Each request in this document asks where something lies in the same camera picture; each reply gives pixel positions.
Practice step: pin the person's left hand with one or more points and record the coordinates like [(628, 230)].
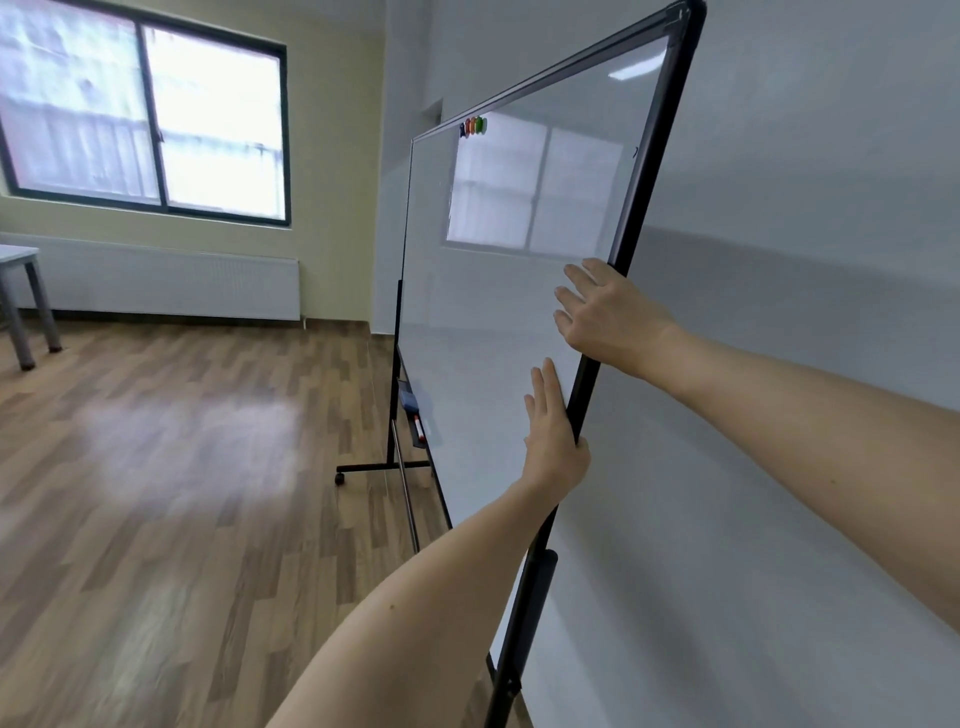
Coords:
[(555, 450)]

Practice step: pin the person's right hand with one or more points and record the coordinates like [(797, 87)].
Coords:
[(619, 322)]

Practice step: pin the black-framed whiteboard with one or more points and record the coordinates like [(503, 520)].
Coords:
[(487, 315)]

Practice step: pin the person's left forearm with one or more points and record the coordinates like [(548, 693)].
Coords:
[(420, 622)]

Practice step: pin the person's right forearm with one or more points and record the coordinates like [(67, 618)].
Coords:
[(832, 450)]

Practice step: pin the red marker pen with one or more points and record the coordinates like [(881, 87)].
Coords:
[(420, 430)]

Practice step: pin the blue whiteboard eraser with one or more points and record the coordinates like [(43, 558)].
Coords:
[(409, 396)]

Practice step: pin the dark-framed window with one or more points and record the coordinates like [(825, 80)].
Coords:
[(210, 120)]

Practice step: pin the grey metal-legged table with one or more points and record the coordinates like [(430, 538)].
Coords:
[(15, 300)]

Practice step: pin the white wall radiator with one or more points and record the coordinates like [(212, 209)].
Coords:
[(165, 281)]

